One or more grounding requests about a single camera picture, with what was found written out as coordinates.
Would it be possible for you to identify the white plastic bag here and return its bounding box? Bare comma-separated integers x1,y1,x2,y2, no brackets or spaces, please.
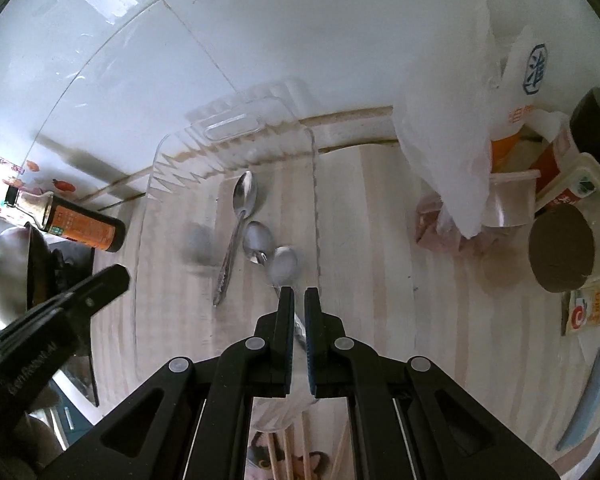
392,0,504,241

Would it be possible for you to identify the pink plastic wrap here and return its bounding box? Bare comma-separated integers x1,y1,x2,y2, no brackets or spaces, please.
414,192,487,257

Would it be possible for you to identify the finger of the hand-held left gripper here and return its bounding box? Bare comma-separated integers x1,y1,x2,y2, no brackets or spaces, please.
22,264,131,333

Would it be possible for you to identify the light blue knife sheath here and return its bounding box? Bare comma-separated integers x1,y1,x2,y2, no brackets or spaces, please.
556,345,600,453

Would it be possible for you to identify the orange and white bag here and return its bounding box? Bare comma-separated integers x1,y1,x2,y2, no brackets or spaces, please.
489,27,554,175

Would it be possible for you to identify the clear plastic container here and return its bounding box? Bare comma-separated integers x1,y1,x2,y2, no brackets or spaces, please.
130,77,324,392

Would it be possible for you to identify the orange label sauce bottle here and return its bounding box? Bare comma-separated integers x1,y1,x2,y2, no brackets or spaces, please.
5,185,127,254

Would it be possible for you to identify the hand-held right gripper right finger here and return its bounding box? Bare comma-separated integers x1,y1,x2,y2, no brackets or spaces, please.
304,287,561,480

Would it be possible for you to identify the long patterned-handle metal spoon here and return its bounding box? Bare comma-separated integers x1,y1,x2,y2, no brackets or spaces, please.
213,170,259,307

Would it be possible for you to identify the clear plastic cup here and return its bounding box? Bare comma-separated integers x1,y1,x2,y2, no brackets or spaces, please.
480,169,541,229

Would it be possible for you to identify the dark block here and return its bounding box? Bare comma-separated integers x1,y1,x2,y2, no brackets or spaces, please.
569,87,600,172

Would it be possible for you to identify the fruit wall sticker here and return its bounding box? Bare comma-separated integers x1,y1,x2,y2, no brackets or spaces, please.
0,156,77,196

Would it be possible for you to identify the white lidded plastic box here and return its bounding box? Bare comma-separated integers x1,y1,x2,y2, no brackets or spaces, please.
535,152,600,212

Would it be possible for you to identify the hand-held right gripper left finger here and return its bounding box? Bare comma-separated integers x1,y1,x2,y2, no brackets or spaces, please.
40,286,296,480

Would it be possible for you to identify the metal wok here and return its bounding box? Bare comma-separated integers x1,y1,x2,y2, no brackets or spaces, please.
0,222,63,332

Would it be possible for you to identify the red and yellow packet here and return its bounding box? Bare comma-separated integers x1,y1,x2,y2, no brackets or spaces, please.
561,285,600,337

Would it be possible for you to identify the wooden chopstick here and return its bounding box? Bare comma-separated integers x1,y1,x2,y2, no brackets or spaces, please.
332,432,352,480
283,427,296,480
267,432,283,480
301,405,312,480

